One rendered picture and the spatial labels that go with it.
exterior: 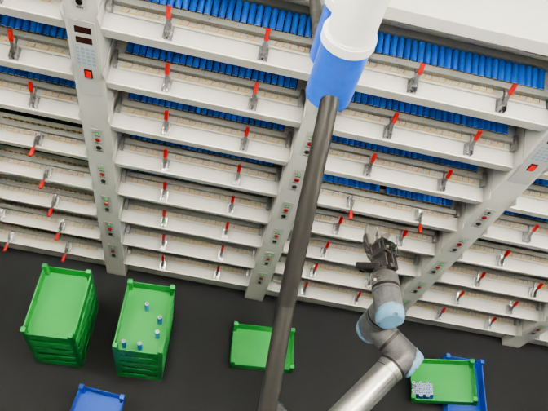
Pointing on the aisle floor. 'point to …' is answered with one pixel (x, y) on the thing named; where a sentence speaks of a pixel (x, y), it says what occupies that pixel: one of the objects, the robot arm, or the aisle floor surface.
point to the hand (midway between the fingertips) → (371, 230)
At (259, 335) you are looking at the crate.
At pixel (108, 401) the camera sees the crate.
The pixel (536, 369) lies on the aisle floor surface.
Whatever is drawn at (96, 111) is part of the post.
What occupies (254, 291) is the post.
